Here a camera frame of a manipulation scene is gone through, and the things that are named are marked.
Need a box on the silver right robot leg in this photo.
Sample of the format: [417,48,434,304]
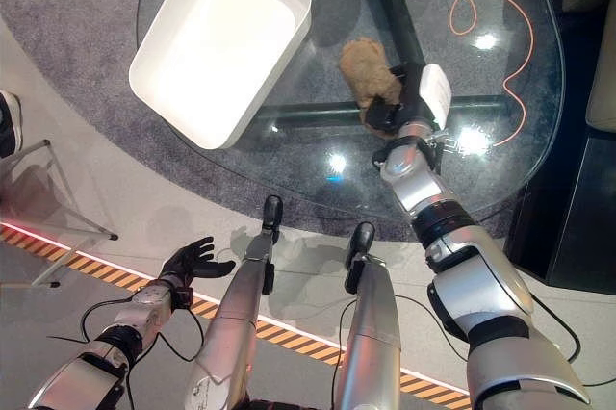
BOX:
[332,221,402,410]

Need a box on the black cabinet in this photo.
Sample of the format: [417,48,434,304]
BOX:
[503,131,616,295]

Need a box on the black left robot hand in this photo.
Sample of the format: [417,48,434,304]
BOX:
[159,236,237,286]

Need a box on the brown fuzzy cloth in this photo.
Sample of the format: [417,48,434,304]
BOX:
[339,38,404,133]

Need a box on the clear glass side table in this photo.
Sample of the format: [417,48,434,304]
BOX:
[0,139,119,289]

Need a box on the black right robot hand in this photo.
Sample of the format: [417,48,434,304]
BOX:
[366,63,453,136]

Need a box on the beige sofa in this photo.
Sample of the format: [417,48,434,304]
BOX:
[560,0,616,133]

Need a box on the grey round rug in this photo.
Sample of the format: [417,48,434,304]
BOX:
[0,0,511,243]

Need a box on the black table frame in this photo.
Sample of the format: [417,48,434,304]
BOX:
[254,0,511,132]

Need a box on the person's shoe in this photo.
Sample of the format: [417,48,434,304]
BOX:
[0,90,24,159]

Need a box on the orange cable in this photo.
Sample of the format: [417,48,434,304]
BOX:
[449,0,536,146]

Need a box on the black yellow hazard tape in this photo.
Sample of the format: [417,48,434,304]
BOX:
[0,223,474,410]

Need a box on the silver left robot leg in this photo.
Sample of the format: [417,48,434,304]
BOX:
[185,194,285,410]

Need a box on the silver robot leg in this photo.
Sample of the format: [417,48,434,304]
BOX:
[185,194,285,410]
[332,221,402,410]

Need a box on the white rectangular plastic basket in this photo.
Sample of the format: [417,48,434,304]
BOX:
[128,0,313,151]

